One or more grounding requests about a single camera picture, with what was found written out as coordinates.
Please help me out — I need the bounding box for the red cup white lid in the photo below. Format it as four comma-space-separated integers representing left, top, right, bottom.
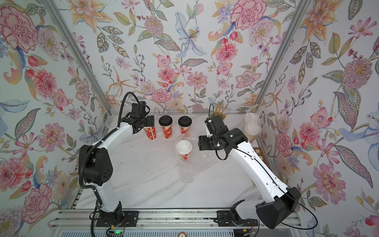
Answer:
144, 126, 157, 140
176, 140, 192, 161

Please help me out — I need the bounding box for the clear plastic carrier bag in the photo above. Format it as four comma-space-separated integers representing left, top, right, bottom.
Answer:
243, 113, 262, 143

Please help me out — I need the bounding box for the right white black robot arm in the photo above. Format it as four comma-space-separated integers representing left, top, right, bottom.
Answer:
198, 116, 301, 229

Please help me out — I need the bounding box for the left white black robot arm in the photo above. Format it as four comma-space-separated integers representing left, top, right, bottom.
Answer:
79, 101, 154, 224

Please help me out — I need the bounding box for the red cup black lid left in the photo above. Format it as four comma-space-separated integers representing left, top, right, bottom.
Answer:
159, 116, 173, 139

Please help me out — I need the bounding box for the red cup black lid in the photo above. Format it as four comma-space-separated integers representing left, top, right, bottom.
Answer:
178, 116, 192, 134
159, 116, 173, 139

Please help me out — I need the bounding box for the wooden chessboard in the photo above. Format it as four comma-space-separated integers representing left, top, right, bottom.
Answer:
254, 147, 270, 168

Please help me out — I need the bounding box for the red cup black lid right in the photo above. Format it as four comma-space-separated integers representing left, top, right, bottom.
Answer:
178, 116, 192, 134

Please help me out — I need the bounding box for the left black corrugated cable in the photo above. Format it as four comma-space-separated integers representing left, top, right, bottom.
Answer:
78, 91, 151, 237

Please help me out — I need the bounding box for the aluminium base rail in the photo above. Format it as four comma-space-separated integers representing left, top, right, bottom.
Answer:
48, 208, 302, 231

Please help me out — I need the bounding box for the right thin black cable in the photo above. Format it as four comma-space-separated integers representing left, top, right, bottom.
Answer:
208, 103, 319, 231

